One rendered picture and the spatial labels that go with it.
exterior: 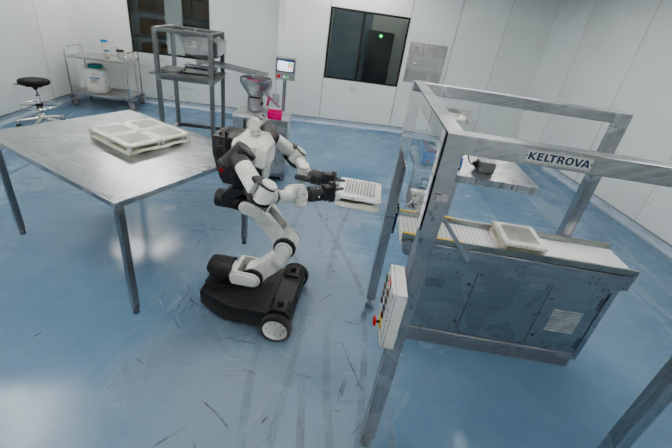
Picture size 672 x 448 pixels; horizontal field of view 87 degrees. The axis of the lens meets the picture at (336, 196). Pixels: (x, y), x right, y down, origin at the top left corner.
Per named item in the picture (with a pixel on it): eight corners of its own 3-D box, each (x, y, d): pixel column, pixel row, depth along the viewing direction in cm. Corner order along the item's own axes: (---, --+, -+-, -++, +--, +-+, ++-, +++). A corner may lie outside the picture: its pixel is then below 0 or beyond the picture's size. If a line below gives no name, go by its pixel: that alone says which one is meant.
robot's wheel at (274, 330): (260, 340, 228) (258, 317, 219) (262, 334, 232) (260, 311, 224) (290, 344, 226) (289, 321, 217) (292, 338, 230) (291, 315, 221)
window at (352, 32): (323, 77, 651) (331, 6, 598) (323, 77, 652) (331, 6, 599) (396, 86, 663) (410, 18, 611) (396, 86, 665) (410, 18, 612)
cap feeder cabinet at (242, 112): (231, 177, 428) (231, 115, 393) (241, 160, 478) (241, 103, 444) (284, 182, 434) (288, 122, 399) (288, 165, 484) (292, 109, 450)
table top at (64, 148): (-18, 137, 250) (-20, 132, 248) (131, 113, 338) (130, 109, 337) (115, 209, 192) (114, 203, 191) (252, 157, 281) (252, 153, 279)
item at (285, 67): (272, 111, 431) (275, 56, 402) (273, 109, 440) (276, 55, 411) (291, 113, 433) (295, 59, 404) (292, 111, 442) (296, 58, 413)
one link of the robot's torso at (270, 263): (235, 281, 234) (279, 239, 215) (246, 262, 252) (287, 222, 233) (254, 295, 237) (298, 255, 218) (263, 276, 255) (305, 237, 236)
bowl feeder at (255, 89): (236, 112, 408) (237, 78, 391) (242, 104, 439) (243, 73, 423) (279, 117, 412) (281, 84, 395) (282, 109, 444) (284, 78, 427)
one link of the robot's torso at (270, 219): (282, 263, 224) (231, 209, 211) (289, 248, 240) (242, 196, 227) (300, 253, 219) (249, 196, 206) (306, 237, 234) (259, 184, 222)
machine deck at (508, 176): (414, 175, 181) (416, 168, 179) (408, 151, 214) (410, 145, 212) (537, 195, 179) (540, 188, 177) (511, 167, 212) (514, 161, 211)
